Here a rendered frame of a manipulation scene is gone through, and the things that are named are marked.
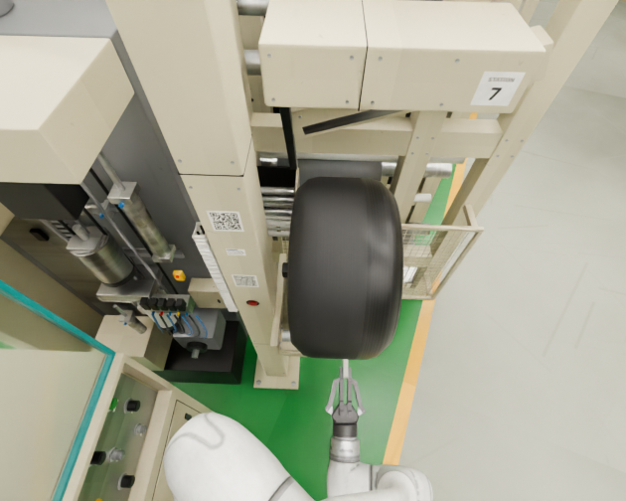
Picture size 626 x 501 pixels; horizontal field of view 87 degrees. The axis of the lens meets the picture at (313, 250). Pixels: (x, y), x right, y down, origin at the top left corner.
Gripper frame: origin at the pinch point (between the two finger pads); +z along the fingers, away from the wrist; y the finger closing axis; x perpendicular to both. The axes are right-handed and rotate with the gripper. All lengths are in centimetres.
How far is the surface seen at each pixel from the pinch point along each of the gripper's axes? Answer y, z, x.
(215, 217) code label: 35, 31, -45
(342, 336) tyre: 3.5, 6.9, -26.3
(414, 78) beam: -9, 61, -59
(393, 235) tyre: -8.2, 31.2, -37.8
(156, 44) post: 35, 40, -81
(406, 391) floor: -48, -11, 101
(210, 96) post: 29, 38, -74
